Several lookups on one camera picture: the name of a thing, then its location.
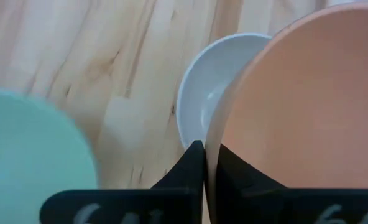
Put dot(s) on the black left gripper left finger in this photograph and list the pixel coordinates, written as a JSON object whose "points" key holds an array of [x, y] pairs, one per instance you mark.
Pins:
{"points": [[177, 186]]}

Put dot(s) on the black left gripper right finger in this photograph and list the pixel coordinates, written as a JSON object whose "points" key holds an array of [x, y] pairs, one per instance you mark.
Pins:
{"points": [[243, 186]]}

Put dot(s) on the white bowl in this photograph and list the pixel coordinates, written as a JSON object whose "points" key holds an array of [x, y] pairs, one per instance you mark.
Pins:
{"points": [[207, 84]]}

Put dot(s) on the mint green bowl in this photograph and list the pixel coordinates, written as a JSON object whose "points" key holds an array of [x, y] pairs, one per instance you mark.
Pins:
{"points": [[28, 155]]}

